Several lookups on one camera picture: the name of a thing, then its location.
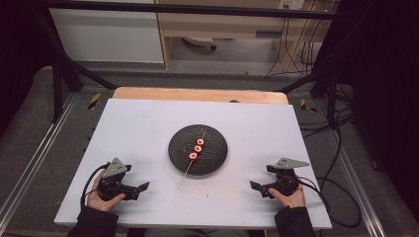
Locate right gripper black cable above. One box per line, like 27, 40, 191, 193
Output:
296, 176, 363, 229

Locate aluminium floor rail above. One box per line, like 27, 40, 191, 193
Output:
0, 93, 79, 225
324, 130, 387, 237

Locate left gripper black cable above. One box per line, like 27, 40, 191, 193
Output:
80, 162, 110, 210

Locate grey object under desk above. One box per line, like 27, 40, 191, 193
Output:
181, 36, 218, 51

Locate black metal frame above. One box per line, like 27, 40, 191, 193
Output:
33, 0, 341, 124

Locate wooden desk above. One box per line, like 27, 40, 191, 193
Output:
154, 0, 334, 72

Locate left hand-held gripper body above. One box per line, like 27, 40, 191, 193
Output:
97, 157, 140, 201

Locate person's right hand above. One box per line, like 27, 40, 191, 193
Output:
268, 184, 306, 209

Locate person's left hand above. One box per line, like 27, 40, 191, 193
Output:
86, 170, 127, 213

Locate black round plate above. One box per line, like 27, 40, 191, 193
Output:
167, 123, 229, 178

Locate white wall socket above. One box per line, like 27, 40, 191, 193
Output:
278, 0, 306, 11

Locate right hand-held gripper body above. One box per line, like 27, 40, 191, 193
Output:
259, 157, 311, 200

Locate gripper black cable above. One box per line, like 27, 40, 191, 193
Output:
296, 176, 363, 229
80, 162, 110, 210

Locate hanging black cables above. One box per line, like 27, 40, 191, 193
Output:
264, 16, 318, 79

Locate white cabinet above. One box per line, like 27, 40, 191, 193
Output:
48, 7, 165, 64

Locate thin bamboo skewer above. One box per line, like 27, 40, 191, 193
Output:
177, 130, 208, 191

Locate black floor cables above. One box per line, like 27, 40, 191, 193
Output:
297, 82, 356, 139

